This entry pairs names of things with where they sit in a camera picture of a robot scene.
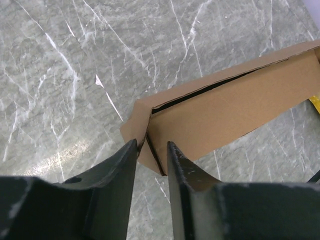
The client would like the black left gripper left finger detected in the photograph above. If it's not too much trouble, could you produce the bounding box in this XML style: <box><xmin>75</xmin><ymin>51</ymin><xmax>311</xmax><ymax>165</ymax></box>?
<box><xmin>0</xmin><ymin>139</ymin><xmax>138</xmax><ymax>240</ymax></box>

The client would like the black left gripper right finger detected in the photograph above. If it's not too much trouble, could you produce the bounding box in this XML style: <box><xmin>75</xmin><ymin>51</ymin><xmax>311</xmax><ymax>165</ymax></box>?
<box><xmin>167</xmin><ymin>141</ymin><xmax>320</xmax><ymax>240</ymax></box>

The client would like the brown cardboard paper box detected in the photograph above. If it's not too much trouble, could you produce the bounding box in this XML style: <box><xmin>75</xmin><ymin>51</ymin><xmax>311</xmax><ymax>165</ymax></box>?
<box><xmin>120</xmin><ymin>40</ymin><xmax>320</xmax><ymax>176</ymax></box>

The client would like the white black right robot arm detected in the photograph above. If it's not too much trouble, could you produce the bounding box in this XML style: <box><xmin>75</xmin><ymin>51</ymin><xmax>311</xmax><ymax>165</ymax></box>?
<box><xmin>307</xmin><ymin>170</ymin><xmax>320</xmax><ymax>185</ymax></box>

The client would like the yellow Lays chips bag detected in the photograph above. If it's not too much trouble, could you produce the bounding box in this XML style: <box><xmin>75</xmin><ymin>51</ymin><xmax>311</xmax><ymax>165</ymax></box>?
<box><xmin>309</xmin><ymin>93</ymin><xmax>320</xmax><ymax>114</ymax></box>

